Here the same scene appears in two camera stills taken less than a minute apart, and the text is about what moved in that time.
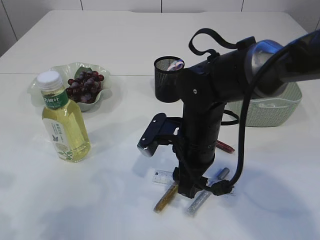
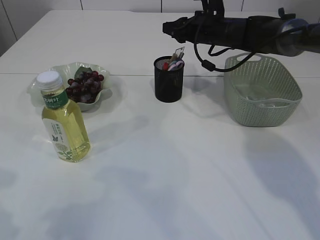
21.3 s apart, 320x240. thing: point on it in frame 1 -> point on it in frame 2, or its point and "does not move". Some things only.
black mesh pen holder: x=166 y=82 does not move
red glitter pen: x=225 y=146 -> x=166 y=66
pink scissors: x=176 y=66 does not move
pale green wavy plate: x=67 y=72 does not move
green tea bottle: x=64 y=121 does not move
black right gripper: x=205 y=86 -> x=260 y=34
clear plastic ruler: x=166 y=177 -> x=179 y=51
